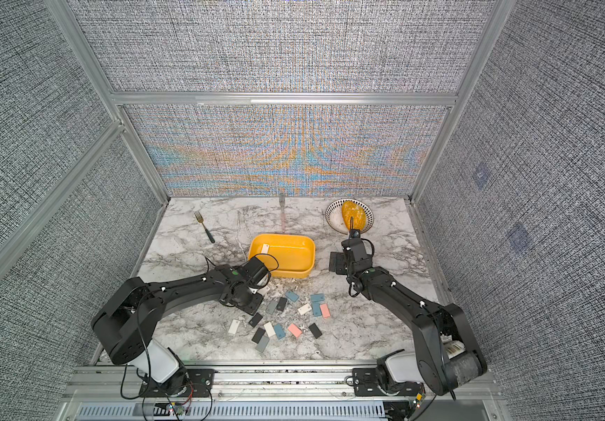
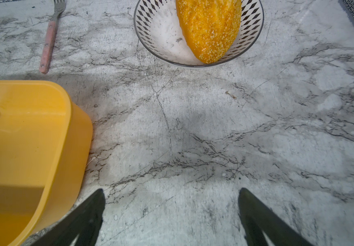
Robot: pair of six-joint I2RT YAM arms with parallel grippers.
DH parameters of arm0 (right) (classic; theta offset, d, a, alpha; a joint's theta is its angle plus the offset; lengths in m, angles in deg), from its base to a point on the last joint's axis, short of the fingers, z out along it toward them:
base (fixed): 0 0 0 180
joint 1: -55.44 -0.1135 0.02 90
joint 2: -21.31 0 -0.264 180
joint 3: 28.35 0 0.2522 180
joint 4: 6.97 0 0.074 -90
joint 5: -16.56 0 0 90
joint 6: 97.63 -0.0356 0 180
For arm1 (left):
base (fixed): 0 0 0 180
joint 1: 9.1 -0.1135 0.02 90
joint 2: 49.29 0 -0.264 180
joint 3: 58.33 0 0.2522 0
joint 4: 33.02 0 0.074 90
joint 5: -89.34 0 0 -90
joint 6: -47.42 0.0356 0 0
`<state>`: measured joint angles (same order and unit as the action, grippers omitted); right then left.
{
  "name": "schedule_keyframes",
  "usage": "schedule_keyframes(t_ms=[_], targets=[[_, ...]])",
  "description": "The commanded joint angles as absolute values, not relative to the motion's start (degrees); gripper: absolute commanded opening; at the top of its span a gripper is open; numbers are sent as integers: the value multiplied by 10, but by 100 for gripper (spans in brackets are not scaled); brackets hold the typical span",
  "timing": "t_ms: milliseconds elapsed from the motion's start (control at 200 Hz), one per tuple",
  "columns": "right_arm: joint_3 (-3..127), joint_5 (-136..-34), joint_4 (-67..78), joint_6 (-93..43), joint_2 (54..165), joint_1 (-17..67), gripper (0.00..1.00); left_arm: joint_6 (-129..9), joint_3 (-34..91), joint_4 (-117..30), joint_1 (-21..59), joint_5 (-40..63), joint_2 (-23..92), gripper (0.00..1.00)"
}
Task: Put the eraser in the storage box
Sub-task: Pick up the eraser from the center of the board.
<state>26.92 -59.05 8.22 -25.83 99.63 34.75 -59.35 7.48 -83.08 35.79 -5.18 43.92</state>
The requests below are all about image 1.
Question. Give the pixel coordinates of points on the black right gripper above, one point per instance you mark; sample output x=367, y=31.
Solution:
x=339, y=258

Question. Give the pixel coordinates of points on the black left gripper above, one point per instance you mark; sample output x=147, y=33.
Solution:
x=255, y=306

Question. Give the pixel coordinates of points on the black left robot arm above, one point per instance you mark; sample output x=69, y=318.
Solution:
x=125, y=325

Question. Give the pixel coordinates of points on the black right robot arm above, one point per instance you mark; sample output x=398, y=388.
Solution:
x=447, y=354

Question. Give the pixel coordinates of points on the pink eraser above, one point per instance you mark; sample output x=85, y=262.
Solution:
x=295, y=330
x=325, y=311

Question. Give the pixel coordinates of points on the yellow plastic storage box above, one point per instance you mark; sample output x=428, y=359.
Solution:
x=290, y=256

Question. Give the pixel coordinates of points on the white patterned plate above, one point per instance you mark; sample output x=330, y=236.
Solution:
x=335, y=219

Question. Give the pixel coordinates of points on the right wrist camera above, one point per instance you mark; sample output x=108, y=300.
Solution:
x=359, y=250

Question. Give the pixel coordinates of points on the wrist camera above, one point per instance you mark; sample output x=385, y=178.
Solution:
x=256, y=273
x=359, y=250

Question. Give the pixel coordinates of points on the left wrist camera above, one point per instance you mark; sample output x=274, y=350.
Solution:
x=256, y=273

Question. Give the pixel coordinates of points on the gold fork dark handle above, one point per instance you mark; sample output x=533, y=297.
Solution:
x=200, y=220

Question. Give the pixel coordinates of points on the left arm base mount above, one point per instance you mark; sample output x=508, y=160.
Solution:
x=196, y=382

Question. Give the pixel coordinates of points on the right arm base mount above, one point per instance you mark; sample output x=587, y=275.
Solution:
x=375, y=381

